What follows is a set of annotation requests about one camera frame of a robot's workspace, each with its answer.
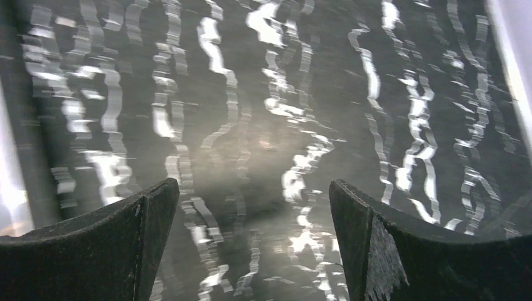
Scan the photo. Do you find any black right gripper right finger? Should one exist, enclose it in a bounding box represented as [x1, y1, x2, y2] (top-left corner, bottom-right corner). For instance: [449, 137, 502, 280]
[329, 179, 531, 300]

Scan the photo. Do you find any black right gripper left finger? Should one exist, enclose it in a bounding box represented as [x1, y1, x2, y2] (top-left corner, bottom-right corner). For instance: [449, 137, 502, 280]
[1, 178, 179, 300]

